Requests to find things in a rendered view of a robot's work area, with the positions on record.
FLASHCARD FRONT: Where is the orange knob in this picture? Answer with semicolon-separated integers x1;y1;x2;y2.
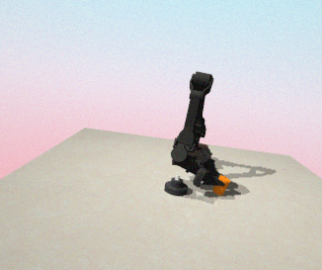
212;175;230;196

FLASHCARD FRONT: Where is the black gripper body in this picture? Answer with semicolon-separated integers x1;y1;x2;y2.
185;156;215;187

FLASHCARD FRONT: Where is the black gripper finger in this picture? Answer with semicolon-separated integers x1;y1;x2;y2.
210;164;221;178
202;169;224;186

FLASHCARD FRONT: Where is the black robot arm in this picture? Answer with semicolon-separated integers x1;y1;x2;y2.
171;72;213;169

